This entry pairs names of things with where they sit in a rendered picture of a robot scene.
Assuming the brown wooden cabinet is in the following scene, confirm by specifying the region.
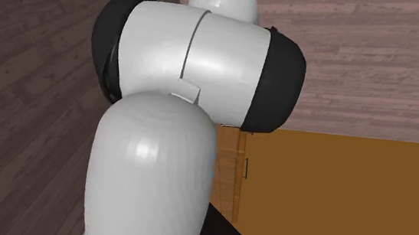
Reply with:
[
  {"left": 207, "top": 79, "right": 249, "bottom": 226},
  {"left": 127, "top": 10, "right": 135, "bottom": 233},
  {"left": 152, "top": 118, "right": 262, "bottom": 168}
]
[{"left": 203, "top": 109, "right": 419, "bottom": 235}]

